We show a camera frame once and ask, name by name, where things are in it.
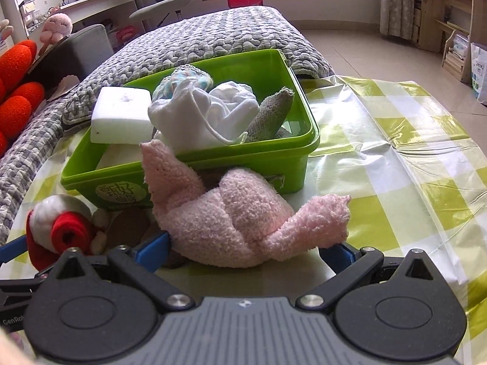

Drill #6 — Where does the brown round coaster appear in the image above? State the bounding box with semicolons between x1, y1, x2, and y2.
107;208;151;250

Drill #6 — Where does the grey knitted cloth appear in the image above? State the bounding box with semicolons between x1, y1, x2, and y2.
245;87;294;143

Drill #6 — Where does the white cloth bundle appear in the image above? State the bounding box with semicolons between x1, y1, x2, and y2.
148;81;260;155

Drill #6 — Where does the grey quilted sofa cover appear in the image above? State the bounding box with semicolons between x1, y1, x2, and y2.
0;97;68;244

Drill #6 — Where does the wooden shelf unit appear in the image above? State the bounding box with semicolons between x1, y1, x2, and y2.
414;0;486;84

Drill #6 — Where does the green white checkered tablecloth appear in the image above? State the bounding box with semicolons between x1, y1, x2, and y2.
7;77;486;364

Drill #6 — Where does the grey quilted cushion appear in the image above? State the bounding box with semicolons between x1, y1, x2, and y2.
61;6;334;129

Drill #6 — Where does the orange carrot plush pillow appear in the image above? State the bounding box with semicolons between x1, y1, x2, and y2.
0;40;45;157

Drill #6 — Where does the beige curtain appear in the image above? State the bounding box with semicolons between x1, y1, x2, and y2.
380;0;414;40

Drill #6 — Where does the doll with patterned bonnet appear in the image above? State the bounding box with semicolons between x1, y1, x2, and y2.
152;64;214;101

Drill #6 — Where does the red white santa plush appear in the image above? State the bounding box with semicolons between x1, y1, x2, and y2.
26;194;110;271

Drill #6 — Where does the white paper shopping bag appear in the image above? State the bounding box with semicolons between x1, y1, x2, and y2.
471;43;487;106

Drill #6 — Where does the white paper card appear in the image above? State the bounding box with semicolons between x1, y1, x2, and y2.
46;75;80;102

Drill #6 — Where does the pink plush toy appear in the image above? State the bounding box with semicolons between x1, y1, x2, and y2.
38;13;73;56

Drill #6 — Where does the pink fluffy towel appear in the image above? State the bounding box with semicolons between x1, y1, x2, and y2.
140;139;351;268

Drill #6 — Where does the white desk with shelves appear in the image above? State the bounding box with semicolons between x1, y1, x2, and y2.
11;0;154;43

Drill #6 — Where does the pink white sponge block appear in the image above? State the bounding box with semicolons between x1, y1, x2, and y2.
96;144;142;170

